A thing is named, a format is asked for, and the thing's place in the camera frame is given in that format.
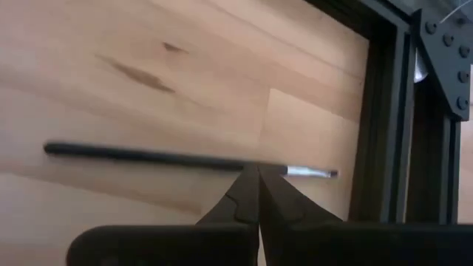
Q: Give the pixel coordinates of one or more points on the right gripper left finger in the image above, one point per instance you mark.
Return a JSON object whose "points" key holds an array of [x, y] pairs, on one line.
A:
{"points": [[166, 245]]}

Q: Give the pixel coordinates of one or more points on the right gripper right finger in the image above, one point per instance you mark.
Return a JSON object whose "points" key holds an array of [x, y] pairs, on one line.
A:
{"points": [[351, 245]]}

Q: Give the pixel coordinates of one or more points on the thin black makeup brush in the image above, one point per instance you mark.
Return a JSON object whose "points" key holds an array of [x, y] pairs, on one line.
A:
{"points": [[148, 155]]}

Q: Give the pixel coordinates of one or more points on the black aluminium table frame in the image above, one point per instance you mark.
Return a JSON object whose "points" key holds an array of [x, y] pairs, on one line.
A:
{"points": [[384, 129]]}

